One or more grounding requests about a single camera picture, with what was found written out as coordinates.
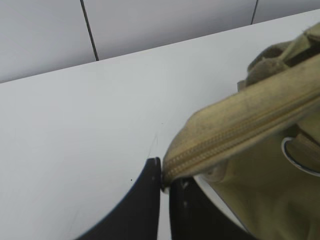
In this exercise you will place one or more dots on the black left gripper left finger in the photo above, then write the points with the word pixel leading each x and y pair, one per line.
pixel 136 216

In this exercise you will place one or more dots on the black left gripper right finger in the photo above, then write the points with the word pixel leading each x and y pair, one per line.
pixel 194 217

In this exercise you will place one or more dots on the yellow canvas tote bag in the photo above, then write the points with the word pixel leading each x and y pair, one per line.
pixel 256 154

